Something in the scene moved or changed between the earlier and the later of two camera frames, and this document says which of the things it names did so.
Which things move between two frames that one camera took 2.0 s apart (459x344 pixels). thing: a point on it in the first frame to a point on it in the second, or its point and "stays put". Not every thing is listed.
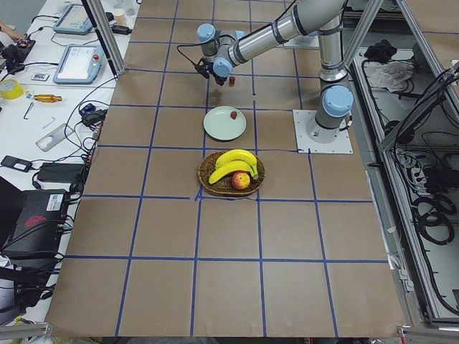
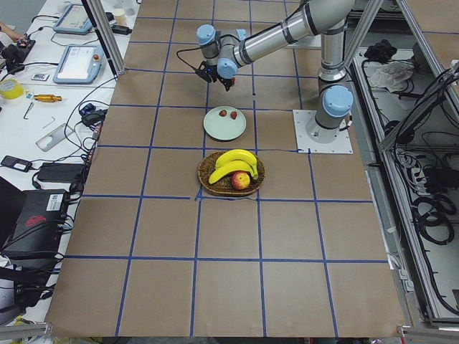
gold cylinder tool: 46,98 stays put
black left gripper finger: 220,80 to 227,83
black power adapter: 121,29 stays put
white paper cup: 120,16 stays put
